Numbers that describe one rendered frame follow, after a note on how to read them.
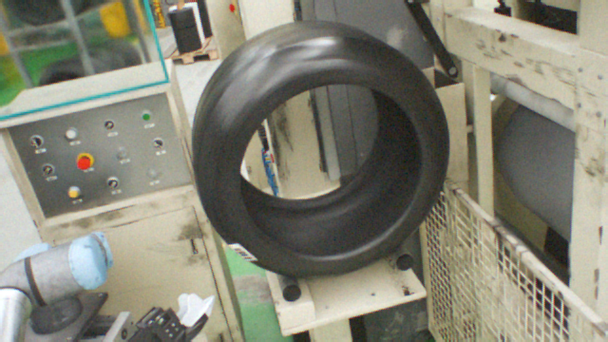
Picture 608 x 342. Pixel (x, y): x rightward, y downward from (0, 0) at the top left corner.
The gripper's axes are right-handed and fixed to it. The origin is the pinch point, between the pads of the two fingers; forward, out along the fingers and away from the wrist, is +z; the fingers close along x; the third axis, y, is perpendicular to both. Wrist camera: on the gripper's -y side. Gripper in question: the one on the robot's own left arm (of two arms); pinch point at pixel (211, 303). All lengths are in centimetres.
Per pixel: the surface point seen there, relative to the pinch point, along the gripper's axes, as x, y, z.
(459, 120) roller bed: -19, -7, 82
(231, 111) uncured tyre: -14.5, 31.7, 20.2
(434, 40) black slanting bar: -23, 16, 81
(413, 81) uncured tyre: -36, 17, 48
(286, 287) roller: -0.6, -10.6, 17.0
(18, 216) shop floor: 346, 9, 72
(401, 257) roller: -17.1, -19.8, 37.7
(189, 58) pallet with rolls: 536, 39, 417
